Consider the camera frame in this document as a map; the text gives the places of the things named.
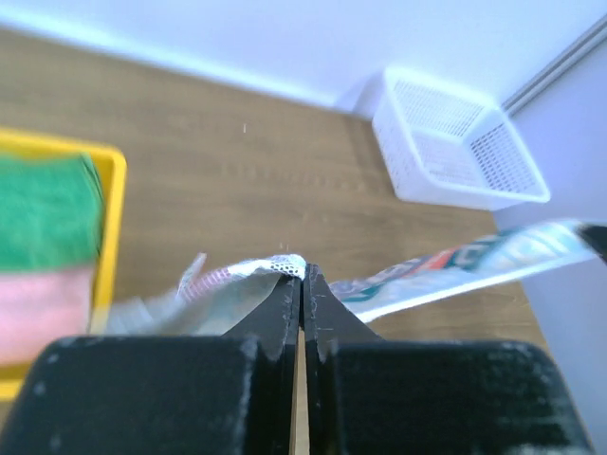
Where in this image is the yellow plastic tray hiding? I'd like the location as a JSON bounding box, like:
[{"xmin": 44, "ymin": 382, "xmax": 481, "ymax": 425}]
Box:
[{"xmin": 1, "ymin": 128, "xmax": 127, "ymax": 402}]

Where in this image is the patterned white cloth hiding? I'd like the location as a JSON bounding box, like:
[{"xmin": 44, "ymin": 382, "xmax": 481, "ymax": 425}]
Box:
[{"xmin": 103, "ymin": 219, "xmax": 598, "ymax": 336}]

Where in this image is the pink towel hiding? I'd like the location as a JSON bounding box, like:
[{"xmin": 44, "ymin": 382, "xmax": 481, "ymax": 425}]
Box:
[{"xmin": 1, "ymin": 264, "xmax": 96, "ymax": 366}]

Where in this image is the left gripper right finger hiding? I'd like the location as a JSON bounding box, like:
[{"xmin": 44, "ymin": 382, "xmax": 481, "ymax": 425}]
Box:
[{"xmin": 303, "ymin": 264, "xmax": 382, "ymax": 454}]

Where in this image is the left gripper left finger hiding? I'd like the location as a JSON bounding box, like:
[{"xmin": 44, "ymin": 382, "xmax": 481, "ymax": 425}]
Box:
[{"xmin": 223, "ymin": 277, "xmax": 302, "ymax": 454}]

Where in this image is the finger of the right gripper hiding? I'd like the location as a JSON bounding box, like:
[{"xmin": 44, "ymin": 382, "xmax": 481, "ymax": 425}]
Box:
[{"xmin": 577, "ymin": 224, "xmax": 607, "ymax": 264}]

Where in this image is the green towel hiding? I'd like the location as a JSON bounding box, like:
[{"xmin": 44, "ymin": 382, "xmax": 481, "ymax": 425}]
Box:
[{"xmin": 1, "ymin": 154, "xmax": 104, "ymax": 273}]

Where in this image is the white plastic basket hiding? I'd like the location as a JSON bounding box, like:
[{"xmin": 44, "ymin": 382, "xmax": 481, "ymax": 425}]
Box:
[{"xmin": 372, "ymin": 68, "xmax": 551, "ymax": 211}]

